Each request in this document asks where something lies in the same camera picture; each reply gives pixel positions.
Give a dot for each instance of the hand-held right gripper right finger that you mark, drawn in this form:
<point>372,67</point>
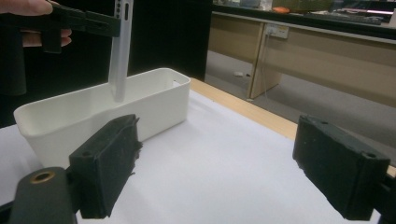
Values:
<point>339,165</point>

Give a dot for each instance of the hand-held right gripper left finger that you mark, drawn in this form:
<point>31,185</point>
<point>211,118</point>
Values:
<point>106,161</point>

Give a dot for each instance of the translucent blue phone case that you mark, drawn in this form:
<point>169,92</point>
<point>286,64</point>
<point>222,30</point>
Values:
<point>120,68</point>

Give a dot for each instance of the white plastic bin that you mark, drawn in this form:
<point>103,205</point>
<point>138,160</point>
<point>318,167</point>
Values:
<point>77,115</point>

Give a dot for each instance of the wooden desk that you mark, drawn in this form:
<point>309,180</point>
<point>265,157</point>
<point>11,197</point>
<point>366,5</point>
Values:
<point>327,59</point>

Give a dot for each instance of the small white item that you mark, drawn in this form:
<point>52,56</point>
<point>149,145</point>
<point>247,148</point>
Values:
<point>238,74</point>

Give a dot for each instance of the dark keyboard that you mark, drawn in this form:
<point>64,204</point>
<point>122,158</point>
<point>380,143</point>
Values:
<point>342,18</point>

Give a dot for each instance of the white power outlet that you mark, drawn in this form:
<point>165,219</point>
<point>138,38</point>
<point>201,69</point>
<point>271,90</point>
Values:
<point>277,31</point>

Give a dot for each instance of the orange object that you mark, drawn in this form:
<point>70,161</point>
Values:
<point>280,10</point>

